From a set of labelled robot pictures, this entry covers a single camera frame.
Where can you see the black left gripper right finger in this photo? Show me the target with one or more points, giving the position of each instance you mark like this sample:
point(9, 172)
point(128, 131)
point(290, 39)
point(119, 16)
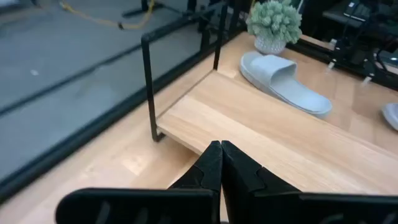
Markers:
point(242, 186)

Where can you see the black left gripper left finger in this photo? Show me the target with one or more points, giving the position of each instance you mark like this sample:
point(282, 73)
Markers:
point(205, 174)

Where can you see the white slide sandal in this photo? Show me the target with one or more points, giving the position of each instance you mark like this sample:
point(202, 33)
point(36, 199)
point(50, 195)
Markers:
point(289, 84)
point(392, 115)

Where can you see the green plant in white pot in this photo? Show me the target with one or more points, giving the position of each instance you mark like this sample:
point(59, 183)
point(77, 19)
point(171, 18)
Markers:
point(273, 21)

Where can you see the black frame wooden shelf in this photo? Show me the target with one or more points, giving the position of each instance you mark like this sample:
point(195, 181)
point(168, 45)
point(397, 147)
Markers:
point(248, 124)

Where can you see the black table frame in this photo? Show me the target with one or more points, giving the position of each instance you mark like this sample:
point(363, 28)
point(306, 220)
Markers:
point(93, 126)

